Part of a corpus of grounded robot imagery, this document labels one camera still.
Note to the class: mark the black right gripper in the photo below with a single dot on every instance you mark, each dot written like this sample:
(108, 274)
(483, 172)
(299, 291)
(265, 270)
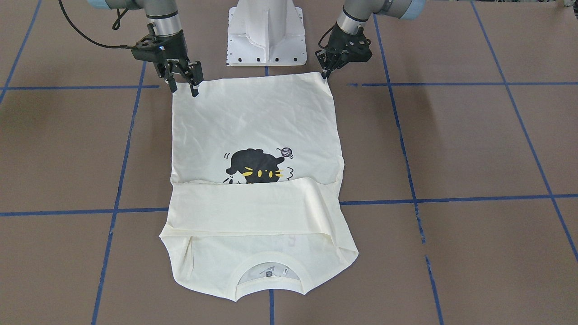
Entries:
(174, 46)

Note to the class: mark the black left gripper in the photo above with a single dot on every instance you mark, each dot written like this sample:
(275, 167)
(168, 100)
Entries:
(342, 41)

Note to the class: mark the cream long-sleeve cat shirt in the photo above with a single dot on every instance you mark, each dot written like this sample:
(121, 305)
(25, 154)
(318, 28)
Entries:
(256, 177)

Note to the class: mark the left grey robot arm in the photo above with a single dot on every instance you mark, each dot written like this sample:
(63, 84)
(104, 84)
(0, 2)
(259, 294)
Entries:
(356, 13)

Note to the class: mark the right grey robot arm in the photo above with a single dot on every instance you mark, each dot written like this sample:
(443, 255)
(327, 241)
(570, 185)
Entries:
(163, 14)

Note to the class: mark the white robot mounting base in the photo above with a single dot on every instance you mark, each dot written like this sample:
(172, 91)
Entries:
(266, 33)

